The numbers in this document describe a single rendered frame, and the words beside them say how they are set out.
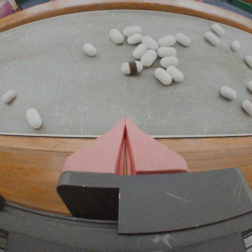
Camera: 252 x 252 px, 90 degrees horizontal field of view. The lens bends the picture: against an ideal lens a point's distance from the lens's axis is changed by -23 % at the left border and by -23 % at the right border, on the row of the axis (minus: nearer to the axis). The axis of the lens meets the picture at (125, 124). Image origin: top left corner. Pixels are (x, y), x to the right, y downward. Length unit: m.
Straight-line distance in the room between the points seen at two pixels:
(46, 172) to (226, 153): 0.27
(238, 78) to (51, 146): 0.37
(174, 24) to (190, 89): 0.17
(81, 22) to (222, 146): 0.37
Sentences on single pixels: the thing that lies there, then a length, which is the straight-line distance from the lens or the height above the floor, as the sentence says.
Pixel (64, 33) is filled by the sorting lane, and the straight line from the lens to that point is 0.38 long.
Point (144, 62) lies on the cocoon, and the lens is 0.28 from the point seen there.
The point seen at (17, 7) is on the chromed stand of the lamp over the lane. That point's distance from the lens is 0.55.
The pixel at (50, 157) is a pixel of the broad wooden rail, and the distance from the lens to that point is 0.24.
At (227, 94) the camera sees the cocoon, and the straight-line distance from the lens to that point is 0.31.
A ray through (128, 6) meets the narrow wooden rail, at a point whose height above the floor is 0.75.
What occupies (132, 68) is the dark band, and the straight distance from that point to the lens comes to 0.27.
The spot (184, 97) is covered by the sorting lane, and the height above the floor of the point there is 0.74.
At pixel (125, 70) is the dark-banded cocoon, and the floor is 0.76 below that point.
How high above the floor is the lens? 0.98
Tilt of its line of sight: 76 degrees down
